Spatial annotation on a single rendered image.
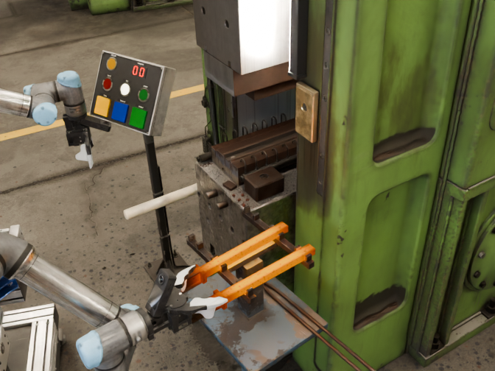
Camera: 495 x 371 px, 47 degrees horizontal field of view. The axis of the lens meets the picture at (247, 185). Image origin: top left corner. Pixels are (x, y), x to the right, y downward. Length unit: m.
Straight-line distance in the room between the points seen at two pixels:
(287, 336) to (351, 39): 0.88
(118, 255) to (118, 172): 0.82
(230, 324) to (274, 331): 0.14
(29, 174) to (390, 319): 2.60
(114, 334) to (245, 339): 0.53
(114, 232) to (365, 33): 2.21
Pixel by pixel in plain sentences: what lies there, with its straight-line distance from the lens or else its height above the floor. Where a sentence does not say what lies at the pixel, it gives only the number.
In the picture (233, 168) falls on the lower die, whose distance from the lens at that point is 2.04.
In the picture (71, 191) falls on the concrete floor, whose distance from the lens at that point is 3.79.
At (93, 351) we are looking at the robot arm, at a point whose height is 1.09.
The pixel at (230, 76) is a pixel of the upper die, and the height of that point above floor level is 1.34.
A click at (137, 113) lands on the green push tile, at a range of 2.34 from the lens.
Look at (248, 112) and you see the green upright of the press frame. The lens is 2.27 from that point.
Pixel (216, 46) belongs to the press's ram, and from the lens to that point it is 1.89.
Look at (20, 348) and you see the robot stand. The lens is 2.64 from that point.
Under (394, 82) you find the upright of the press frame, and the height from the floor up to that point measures 1.36.
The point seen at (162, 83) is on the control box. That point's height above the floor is 1.14.
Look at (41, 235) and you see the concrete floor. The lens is 3.49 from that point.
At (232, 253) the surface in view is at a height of 1.01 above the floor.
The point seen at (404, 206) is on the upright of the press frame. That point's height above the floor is 0.84.
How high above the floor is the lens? 2.11
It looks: 36 degrees down
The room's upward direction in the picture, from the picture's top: 2 degrees counter-clockwise
